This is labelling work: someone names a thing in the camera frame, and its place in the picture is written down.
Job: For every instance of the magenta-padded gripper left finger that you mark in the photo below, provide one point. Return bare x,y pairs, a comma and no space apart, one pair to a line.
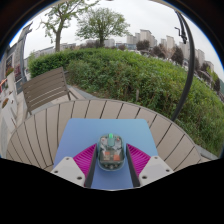
85,160

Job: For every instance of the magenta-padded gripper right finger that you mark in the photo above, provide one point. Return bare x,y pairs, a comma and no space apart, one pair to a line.
138,160

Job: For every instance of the transparent computer mouse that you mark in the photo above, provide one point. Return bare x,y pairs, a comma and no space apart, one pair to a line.
111,154

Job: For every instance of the blue mouse pad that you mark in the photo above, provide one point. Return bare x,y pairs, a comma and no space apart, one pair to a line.
83,133

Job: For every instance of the brown slatted patio chair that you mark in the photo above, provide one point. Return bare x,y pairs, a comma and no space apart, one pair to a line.
43,88

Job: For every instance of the green hedge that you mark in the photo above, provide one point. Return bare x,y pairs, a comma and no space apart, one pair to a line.
133,76

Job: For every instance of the white planter with flowers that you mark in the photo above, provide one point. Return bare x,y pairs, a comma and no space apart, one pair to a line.
10,75
5,110

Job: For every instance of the beige patio umbrella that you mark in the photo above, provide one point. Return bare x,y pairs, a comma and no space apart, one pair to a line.
190,66

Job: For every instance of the distant apartment buildings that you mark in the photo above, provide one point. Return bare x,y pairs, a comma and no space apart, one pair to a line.
166,43

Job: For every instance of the grey sign pillar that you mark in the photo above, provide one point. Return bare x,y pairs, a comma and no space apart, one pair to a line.
22,53

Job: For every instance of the dark-fronted building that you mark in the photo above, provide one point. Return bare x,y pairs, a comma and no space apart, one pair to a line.
8,61

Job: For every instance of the tall leaning tree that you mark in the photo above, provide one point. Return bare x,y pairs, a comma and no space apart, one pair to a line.
58,30

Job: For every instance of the round-crowned tree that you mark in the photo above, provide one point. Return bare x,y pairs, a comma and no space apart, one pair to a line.
101,25

